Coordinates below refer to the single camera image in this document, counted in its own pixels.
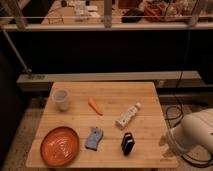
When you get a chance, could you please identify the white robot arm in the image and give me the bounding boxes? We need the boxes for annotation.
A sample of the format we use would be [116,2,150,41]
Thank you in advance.
[166,108,213,156]

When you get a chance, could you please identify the black eraser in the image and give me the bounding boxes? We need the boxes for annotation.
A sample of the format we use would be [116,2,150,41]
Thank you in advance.
[121,132,135,156]

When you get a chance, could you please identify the orange carrot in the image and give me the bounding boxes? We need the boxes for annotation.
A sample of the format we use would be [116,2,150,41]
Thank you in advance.
[88,98,103,115]

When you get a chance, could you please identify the clear plastic cup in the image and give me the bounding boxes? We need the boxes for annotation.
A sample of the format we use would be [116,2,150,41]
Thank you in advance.
[52,89,70,111]

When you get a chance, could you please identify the orange ribbed plate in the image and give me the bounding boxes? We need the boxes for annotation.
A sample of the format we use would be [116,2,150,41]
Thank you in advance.
[40,126,79,167]

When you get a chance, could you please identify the diagonal metal strut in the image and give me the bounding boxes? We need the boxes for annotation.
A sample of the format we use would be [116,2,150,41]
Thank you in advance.
[0,26,33,78]

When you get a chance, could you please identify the black cable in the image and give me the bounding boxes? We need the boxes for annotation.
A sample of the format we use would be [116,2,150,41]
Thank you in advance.
[165,33,213,169]

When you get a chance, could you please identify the grey metal rail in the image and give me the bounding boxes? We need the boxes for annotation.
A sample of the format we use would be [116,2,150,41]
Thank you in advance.
[16,71,204,92]

